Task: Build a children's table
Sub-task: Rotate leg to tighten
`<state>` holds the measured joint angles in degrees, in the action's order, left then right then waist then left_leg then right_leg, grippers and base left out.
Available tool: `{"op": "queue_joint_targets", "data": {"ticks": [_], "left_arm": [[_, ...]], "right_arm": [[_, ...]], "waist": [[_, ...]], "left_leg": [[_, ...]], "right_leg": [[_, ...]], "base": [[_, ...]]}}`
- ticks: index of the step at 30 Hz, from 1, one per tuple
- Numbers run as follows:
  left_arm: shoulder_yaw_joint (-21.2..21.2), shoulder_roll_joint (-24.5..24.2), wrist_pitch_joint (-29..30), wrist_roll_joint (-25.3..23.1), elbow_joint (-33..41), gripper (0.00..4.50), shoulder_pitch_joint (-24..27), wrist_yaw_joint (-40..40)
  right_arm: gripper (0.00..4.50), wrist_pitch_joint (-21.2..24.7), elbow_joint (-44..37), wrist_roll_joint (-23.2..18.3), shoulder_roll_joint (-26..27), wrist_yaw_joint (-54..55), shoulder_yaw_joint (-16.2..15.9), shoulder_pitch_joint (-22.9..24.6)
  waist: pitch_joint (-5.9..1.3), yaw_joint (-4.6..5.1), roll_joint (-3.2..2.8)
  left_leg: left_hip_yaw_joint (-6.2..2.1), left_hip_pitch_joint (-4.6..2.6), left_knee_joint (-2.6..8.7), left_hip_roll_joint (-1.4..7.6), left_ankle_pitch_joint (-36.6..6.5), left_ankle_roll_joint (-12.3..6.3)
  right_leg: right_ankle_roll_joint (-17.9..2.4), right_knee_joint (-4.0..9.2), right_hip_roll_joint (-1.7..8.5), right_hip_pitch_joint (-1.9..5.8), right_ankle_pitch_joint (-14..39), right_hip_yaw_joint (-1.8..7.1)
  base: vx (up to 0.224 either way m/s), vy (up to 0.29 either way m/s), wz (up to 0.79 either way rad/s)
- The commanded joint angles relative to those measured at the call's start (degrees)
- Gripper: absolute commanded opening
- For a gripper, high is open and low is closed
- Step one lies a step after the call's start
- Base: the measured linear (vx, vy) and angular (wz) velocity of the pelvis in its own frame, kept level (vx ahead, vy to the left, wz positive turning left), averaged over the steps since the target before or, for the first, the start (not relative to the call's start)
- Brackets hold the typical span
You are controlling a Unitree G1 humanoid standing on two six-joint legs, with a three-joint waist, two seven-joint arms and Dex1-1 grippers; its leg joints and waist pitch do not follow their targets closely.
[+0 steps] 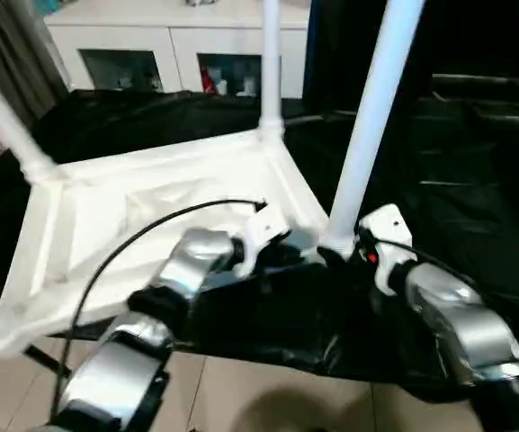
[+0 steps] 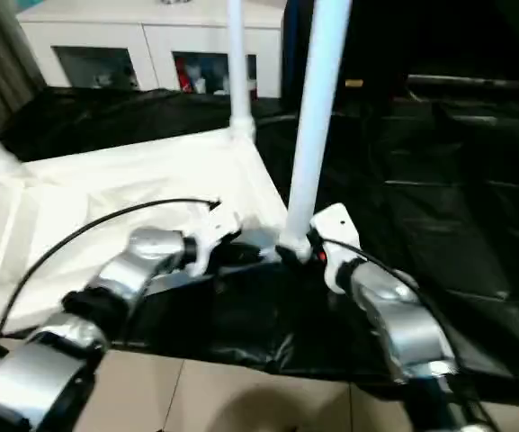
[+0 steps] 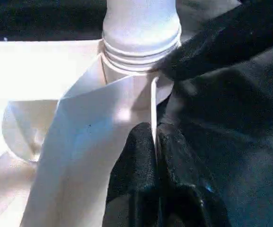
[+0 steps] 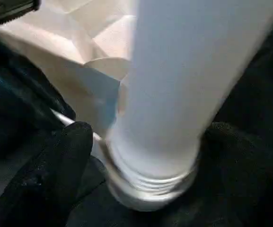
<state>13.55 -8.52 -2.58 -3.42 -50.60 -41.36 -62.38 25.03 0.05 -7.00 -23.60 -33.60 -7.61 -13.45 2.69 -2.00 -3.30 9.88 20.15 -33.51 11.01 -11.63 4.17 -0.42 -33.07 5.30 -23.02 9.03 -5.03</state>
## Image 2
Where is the white plastic table top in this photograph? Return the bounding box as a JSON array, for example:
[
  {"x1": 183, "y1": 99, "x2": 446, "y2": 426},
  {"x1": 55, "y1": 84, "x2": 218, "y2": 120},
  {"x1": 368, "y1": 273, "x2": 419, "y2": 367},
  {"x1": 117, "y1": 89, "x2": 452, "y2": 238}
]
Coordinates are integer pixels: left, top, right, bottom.
[{"x1": 0, "y1": 127, "x2": 291, "y2": 344}]

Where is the black mat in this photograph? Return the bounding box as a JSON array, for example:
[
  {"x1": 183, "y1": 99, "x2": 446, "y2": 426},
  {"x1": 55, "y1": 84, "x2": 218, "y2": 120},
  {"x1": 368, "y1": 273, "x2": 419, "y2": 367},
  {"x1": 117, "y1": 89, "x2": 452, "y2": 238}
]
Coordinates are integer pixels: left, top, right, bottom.
[{"x1": 0, "y1": 85, "x2": 519, "y2": 397}]

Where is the small red item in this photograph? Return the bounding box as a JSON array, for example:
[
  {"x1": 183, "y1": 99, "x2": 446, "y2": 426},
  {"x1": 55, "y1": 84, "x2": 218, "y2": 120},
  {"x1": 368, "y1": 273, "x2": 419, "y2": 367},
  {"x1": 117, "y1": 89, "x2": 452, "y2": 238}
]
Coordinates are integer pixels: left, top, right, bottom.
[{"x1": 174, "y1": 60, "x2": 191, "y2": 93}]

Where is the long black bar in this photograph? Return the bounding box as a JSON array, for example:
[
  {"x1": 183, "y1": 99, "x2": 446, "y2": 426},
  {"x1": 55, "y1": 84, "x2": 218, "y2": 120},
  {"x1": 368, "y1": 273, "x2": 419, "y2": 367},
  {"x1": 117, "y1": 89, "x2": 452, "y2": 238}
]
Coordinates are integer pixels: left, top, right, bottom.
[{"x1": 406, "y1": 74, "x2": 519, "y2": 92}]

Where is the white cabinet with glass doors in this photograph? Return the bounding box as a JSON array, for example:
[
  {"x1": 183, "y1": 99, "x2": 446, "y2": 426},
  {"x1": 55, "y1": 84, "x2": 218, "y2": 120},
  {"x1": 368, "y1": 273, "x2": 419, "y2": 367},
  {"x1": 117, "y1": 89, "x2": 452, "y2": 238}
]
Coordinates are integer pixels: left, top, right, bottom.
[{"x1": 15, "y1": 0, "x2": 283, "y2": 99}]

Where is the grey curtain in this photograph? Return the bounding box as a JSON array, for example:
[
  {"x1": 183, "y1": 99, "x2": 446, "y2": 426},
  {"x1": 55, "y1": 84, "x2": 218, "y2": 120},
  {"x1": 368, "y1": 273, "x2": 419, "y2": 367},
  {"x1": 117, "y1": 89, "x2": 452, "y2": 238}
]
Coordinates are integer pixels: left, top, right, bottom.
[{"x1": 0, "y1": 0, "x2": 47, "y2": 128}]

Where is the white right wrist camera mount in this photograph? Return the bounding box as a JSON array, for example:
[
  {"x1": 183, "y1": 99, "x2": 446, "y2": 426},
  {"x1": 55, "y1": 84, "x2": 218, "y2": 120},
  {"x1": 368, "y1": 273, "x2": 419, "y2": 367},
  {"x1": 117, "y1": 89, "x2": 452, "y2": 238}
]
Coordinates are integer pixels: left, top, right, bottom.
[{"x1": 308, "y1": 202, "x2": 362, "y2": 294}]

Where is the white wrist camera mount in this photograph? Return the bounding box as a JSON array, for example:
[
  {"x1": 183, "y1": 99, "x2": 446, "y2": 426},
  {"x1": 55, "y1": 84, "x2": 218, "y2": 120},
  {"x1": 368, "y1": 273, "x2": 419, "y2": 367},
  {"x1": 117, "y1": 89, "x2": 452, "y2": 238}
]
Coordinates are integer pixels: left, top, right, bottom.
[
  {"x1": 308, "y1": 202, "x2": 362, "y2": 294},
  {"x1": 185, "y1": 210, "x2": 243, "y2": 277}
]

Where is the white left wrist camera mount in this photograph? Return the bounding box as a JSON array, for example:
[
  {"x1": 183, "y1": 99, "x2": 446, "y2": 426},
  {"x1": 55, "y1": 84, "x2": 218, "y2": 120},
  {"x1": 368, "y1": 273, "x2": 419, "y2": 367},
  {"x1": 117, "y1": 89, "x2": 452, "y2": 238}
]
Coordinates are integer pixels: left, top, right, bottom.
[{"x1": 185, "y1": 210, "x2": 243, "y2": 277}]

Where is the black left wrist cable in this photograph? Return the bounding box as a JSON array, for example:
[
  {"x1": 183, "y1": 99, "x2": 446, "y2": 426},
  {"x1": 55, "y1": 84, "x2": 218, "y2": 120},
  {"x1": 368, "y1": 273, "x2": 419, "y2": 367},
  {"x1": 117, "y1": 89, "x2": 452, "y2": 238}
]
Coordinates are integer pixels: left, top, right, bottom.
[{"x1": 0, "y1": 197, "x2": 223, "y2": 375}]

